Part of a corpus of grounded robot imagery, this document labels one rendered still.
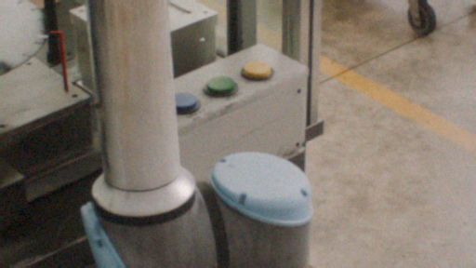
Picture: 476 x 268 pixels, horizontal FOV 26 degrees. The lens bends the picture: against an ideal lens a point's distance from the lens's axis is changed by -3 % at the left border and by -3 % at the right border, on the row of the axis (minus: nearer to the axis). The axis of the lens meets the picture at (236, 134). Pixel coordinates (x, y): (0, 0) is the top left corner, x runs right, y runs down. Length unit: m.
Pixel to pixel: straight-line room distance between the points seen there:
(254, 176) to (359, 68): 2.25
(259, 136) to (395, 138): 1.55
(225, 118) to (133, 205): 0.40
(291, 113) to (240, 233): 0.45
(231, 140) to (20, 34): 0.36
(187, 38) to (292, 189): 0.58
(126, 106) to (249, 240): 0.22
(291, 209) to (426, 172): 1.79
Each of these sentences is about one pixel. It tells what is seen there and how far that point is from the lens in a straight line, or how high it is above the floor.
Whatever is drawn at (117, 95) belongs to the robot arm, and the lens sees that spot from 1.06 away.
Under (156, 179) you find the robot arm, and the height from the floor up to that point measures 1.02.
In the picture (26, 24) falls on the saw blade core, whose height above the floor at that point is 0.95.
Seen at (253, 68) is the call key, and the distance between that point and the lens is 1.54.
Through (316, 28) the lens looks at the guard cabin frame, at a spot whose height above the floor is 0.92.
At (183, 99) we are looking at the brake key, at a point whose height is 0.91.
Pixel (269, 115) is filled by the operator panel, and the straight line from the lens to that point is 1.54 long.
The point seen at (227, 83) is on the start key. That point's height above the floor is 0.91.
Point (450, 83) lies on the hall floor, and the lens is 3.38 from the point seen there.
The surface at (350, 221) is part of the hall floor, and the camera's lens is 2.72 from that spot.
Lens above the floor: 1.66
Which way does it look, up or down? 33 degrees down
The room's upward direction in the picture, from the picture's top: 1 degrees counter-clockwise
